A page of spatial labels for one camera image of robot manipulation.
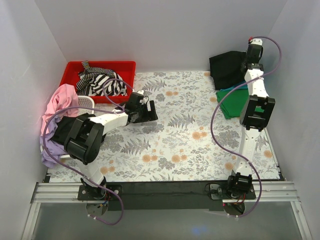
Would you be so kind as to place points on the white plastic laundry basket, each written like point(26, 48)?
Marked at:
point(85, 102)

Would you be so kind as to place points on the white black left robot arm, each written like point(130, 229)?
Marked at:
point(100, 126)

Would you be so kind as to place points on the pink shirt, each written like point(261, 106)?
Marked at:
point(65, 96)

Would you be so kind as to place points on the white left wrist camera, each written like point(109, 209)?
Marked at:
point(144, 99)

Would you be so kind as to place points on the black shirt in basket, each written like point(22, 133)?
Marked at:
point(64, 127)

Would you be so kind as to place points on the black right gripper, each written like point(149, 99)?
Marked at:
point(243, 66)

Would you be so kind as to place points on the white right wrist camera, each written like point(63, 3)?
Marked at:
point(255, 41)

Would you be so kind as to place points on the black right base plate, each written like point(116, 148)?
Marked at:
point(218, 191)

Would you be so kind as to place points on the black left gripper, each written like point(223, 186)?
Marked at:
point(146, 111)

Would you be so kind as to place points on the aluminium frame rail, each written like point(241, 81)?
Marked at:
point(270, 191)

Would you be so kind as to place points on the black floral print t shirt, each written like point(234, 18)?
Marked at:
point(226, 69)

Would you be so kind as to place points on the lavender shirt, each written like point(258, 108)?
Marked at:
point(54, 149)

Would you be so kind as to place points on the black white striped shirt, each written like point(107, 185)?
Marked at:
point(96, 81)

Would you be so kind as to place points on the folded green t shirt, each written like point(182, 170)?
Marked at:
point(233, 105)

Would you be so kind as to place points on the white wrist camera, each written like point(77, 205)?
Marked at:
point(144, 99)
point(255, 41)

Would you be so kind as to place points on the folded blue t shirt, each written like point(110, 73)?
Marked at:
point(242, 85)

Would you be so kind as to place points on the floral patterned table mat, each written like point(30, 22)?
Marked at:
point(191, 140)

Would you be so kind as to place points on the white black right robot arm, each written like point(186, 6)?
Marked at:
point(254, 117)

